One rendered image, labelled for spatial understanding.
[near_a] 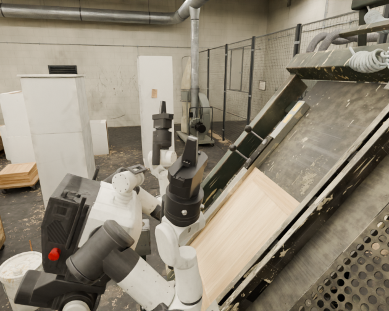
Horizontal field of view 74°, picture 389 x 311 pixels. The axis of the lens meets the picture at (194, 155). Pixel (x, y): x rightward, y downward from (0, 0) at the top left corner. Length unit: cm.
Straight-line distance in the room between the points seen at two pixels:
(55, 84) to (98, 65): 589
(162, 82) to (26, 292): 417
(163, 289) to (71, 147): 288
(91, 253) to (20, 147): 479
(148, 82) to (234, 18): 595
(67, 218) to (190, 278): 42
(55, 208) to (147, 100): 410
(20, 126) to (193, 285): 491
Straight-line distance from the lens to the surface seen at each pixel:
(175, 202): 57
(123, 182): 88
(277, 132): 132
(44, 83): 345
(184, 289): 76
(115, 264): 76
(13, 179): 489
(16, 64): 968
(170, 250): 65
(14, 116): 540
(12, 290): 253
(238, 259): 109
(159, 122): 119
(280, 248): 90
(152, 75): 486
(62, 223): 92
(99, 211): 87
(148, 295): 79
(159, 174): 122
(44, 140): 355
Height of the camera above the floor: 177
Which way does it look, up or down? 18 degrees down
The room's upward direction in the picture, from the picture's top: straight up
